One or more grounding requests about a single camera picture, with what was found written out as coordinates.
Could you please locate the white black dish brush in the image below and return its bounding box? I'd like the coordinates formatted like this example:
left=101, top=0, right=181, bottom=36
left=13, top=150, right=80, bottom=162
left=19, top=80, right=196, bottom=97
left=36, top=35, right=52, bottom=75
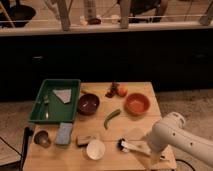
left=117, top=139, right=151, bottom=156

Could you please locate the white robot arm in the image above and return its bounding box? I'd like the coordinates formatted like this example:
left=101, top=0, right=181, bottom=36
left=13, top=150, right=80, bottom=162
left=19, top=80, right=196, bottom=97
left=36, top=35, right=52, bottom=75
left=147, top=112, right=213, bottom=167

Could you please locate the orange bowl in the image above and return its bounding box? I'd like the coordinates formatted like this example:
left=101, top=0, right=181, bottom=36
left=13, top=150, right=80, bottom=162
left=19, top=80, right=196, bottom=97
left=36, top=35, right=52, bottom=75
left=123, top=93, right=150, bottom=116

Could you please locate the dark grape bunch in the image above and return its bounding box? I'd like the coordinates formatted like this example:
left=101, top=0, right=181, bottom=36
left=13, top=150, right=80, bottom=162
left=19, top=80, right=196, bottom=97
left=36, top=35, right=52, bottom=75
left=105, top=82, right=118, bottom=98

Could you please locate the orange fruit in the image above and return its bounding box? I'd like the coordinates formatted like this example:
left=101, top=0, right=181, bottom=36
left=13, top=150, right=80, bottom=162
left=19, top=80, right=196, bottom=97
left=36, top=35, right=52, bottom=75
left=117, top=85, right=127, bottom=97

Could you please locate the green chili pepper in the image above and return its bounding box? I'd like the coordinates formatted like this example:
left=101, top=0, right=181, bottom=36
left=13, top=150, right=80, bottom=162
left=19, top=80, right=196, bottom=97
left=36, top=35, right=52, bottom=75
left=104, top=109, right=121, bottom=129

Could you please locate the grey folded cloth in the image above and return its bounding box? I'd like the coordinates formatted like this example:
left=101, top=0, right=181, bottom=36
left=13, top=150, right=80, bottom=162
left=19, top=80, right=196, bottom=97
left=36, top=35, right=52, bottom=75
left=53, top=89, right=72, bottom=104

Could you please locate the green plastic tray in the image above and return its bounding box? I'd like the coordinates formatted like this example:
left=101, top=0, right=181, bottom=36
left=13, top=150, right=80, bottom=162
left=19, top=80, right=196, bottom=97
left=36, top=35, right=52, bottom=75
left=29, top=79, right=81, bottom=124

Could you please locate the metal spoon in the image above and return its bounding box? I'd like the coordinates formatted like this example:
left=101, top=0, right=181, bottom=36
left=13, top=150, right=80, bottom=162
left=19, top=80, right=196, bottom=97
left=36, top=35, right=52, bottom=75
left=44, top=95, right=49, bottom=119

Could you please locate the white cup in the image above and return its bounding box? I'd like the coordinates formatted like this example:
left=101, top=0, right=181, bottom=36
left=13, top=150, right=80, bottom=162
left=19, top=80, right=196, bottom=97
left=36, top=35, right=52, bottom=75
left=86, top=139, right=105, bottom=160

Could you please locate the blue sponge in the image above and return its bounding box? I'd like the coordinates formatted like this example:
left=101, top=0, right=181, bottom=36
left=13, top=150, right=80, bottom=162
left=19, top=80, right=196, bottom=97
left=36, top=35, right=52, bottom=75
left=55, top=123, right=73, bottom=145

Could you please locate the dark metal cup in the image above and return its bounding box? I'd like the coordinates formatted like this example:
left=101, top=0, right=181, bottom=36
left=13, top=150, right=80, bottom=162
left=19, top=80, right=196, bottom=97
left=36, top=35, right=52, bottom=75
left=34, top=130, right=51, bottom=148

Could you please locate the black round pan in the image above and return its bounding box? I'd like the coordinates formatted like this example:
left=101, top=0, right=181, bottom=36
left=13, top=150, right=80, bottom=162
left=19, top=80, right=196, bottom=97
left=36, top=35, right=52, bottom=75
left=0, top=5, right=36, bottom=28

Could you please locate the black cable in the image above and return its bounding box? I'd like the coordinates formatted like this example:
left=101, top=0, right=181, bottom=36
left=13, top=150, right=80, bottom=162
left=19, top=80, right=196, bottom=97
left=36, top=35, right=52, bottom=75
left=175, top=158, right=198, bottom=171

